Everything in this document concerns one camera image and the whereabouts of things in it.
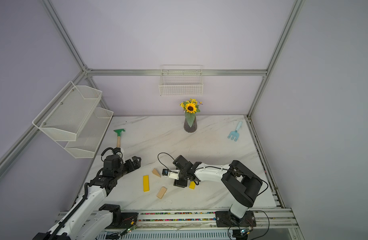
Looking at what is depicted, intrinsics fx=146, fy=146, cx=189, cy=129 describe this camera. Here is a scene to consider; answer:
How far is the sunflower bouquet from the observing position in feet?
2.95

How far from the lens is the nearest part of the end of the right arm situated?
2.13 ft

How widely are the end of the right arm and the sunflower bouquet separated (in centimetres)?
25
